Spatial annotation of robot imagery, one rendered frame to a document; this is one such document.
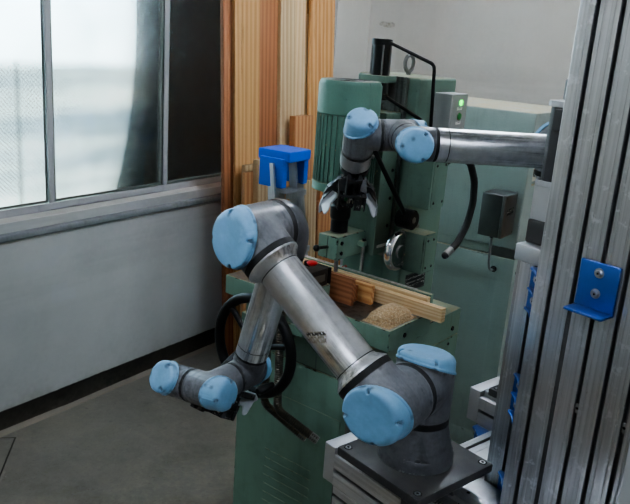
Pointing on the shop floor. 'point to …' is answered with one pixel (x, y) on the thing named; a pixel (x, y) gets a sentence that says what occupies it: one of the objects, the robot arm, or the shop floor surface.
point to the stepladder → (290, 164)
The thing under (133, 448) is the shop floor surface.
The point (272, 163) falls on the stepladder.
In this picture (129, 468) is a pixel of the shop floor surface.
